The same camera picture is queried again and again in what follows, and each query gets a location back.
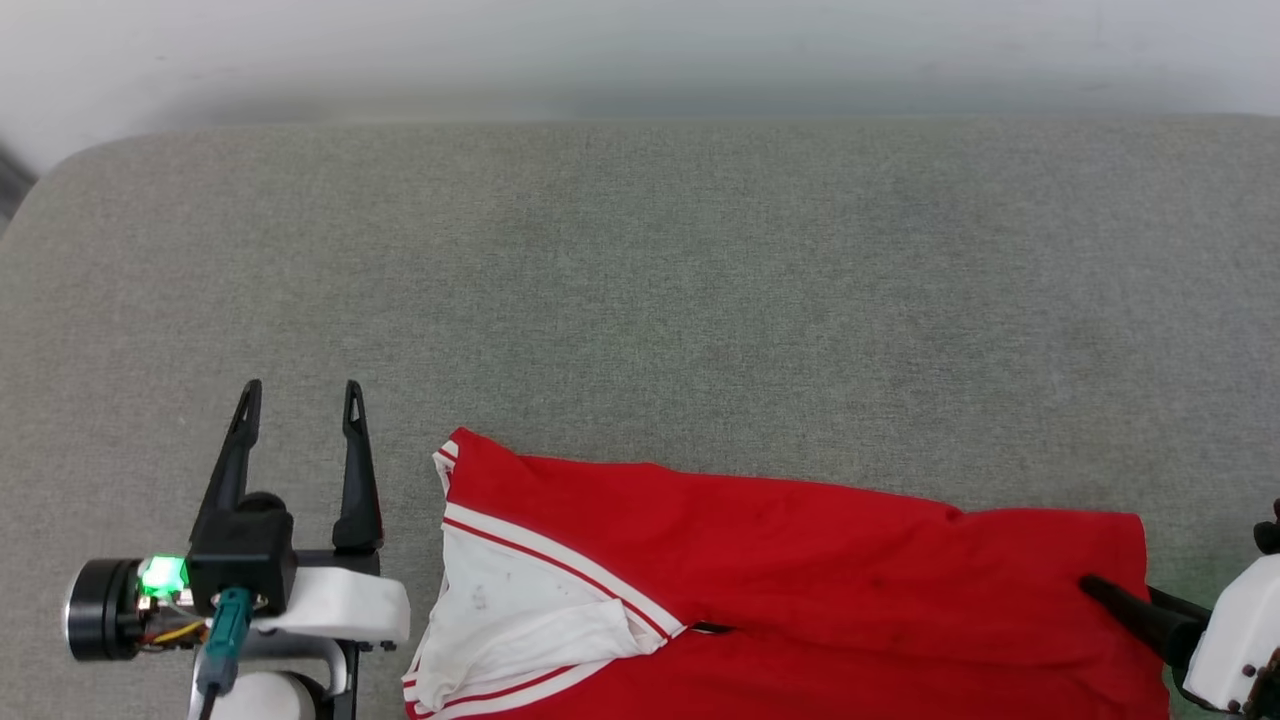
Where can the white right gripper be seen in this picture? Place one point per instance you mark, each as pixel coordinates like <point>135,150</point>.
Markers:
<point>1235,640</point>

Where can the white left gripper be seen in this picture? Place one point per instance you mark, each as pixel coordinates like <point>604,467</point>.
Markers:
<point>340,605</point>

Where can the red and white jersey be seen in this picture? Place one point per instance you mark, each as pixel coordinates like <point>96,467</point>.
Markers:
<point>850,580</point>

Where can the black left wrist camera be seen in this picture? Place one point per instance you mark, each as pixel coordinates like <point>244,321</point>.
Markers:
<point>242,555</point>

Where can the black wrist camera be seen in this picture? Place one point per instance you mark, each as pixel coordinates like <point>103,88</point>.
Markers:
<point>242,555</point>
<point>1270,530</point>

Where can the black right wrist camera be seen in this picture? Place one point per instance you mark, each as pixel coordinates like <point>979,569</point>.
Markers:
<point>1270,530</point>

